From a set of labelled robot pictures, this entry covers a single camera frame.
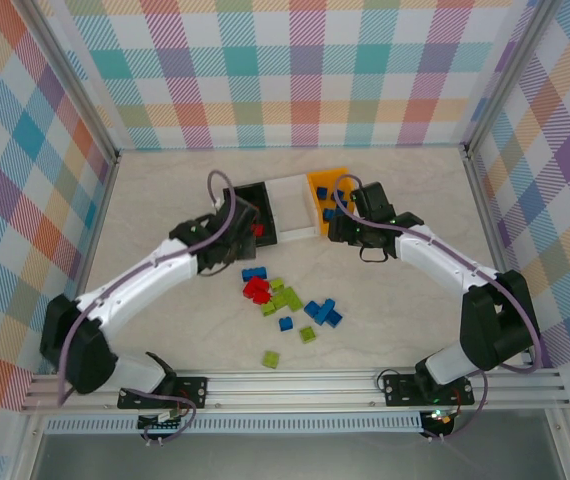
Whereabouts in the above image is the black plastic bin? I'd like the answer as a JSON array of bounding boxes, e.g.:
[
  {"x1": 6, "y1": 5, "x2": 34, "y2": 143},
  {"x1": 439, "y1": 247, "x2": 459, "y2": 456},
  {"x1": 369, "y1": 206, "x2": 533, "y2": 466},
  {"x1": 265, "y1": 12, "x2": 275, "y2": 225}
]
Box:
[{"x1": 221, "y1": 181, "x2": 280, "y2": 249}]

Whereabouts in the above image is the white plastic bin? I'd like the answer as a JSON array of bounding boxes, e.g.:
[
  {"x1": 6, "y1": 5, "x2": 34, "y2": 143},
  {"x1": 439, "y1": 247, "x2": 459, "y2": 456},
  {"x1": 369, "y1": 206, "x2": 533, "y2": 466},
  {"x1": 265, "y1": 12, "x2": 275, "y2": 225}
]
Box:
[{"x1": 263, "y1": 174, "x2": 322, "y2": 244}]

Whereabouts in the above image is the orange plastic bin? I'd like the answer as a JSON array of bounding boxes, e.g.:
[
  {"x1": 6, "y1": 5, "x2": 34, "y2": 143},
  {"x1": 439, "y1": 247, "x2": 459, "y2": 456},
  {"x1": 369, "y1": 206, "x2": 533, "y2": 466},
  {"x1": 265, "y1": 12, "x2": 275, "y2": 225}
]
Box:
[{"x1": 306, "y1": 166, "x2": 361, "y2": 237}]

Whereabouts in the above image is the black controller board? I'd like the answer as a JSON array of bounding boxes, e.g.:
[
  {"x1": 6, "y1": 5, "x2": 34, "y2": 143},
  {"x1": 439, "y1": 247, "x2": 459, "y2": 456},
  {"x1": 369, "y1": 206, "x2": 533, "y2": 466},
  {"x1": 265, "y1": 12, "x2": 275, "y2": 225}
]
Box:
[
  {"x1": 423, "y1": 409, "x2": 459, "y2": 437},
  {"x1": 138, "y1": 410, "x2": 186, "y2": 434}
]

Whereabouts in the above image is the grey metal panel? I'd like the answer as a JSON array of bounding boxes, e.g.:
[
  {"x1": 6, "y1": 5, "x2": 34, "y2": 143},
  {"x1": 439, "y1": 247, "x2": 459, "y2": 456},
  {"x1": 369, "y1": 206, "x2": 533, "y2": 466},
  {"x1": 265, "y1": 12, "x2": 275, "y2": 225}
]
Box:
[{"x1": 29, "y1": 433, "x2": 566, "y2": 480}]

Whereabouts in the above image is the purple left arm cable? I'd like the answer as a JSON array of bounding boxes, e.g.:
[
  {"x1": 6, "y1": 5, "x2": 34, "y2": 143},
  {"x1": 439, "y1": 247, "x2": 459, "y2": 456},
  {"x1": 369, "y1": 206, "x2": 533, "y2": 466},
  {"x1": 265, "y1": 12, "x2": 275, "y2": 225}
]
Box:
[{"x1": 57, "y1": 170, "x2": 240, "y2": 446}]

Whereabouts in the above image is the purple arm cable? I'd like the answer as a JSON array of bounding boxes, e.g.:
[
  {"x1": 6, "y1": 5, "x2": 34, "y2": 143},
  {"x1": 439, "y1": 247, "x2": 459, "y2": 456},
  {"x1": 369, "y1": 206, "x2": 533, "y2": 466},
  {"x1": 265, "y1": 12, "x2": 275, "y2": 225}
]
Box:
[
  {"x1": 332, "y1": 173, "x2": 542, "y2": 441},
  {"x1": 57, "y1": 170, "x2": 240, "y2": 446}
]

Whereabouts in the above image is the aluminium side rail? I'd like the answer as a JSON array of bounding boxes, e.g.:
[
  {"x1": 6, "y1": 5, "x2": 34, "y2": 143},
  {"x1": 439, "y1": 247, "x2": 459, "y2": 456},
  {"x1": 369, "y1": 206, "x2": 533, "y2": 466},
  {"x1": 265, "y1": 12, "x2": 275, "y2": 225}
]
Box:
[
  {"x1": 52, "y1": 152, "x2": 121, "y2": 376},
  {"x1": 463, "y1": 143, "x2": 539, "y2": 369}
]

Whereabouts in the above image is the aluminium mounting rail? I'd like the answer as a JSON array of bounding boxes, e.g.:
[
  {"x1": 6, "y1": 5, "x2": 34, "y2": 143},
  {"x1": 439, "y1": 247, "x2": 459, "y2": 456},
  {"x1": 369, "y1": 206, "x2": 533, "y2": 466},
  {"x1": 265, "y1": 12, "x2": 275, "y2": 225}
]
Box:
[{"x1": 19, "y1": 367, "x2": 566, "y2": 414}]

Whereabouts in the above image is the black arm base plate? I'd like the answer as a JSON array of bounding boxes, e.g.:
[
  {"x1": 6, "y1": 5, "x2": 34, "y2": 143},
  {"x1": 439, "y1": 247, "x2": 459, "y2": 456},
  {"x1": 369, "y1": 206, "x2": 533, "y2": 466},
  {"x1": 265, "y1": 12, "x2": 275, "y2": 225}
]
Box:
[
  {"x1": 382, "y1": 372, "x2": 476, "y2": 407},
  {"x1": 117, "y1": 375, "x2": 209, "y2": 410}
]

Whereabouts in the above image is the grey slotted cable duct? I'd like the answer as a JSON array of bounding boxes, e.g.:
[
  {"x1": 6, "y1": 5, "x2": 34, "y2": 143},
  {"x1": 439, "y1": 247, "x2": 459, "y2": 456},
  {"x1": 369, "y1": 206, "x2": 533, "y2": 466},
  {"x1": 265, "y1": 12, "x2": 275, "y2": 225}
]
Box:
[{"x1": 44, "y1": 417, "x2": 424, "y2": 435}]

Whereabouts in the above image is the aluminium frame post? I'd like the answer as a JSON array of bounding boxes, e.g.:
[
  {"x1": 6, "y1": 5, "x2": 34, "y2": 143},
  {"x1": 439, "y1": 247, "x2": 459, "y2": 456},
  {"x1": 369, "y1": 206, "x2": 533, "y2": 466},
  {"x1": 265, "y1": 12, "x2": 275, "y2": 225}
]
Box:
[
  {"x1": 23, "y1": 0, "x2": 120, "y2": 164},
  {"x1": 463, "y1": 0, "x2": 565, "y2": 154}
]

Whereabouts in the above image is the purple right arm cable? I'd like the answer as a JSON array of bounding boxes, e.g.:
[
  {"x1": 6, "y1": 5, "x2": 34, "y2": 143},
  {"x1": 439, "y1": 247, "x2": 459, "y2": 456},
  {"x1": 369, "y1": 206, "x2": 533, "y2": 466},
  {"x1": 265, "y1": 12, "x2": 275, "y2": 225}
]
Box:
[{"x1": 332, "y1": 173, "x2": 542, "y2": 441}]

